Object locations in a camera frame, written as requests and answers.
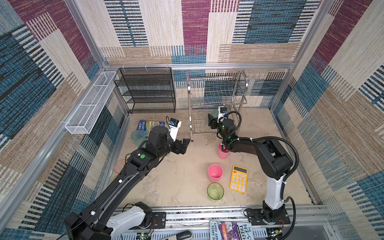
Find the blue picture book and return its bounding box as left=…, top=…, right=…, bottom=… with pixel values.
left=137, top=120, right=166, bottom=132

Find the black mesh shelf rack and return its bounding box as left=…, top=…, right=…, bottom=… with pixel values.
left=114, top=67, right=176, bottom=114

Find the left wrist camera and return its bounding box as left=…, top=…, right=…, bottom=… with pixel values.
left=168, top=118, right=182, bottom=142

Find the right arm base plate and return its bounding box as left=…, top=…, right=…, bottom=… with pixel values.
left=243, top=206, right=291, bottom=226

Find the silver wire dish rack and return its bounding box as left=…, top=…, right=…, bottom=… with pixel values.
left=187, top=70, right=249, bottom=139

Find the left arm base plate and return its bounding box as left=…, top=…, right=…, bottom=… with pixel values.
left=128, top=212, right=167, bottom=230

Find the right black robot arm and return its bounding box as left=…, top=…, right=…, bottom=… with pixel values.
left=208, top=111, right=300, bottom=224

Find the teal translucent cup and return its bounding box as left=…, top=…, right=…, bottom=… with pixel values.
left=210, top=108, right=219, bottom=119

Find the green translucent cup front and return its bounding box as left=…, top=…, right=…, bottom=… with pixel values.
left=207, top=183, right=224, bottom=201

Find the pink cup centre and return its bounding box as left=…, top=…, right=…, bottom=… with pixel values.
left=208, top=164, right=224, bottom=183

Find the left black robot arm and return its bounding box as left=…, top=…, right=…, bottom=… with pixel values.
left=65, top=126, right=191, bottom=240

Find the pink cup near rack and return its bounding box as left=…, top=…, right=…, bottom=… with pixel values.
left=217, top=143, right=230, bottom=160

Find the purple treehouse book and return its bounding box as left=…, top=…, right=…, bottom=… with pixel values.
left=210, top=220, right=254, bottom=240

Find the yellow calculator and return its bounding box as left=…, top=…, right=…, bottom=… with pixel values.
left=230, top=165, right=249, bottom=194

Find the white wire wall basket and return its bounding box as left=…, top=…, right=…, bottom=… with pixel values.
left=65, top=72, right=117, bottom=135

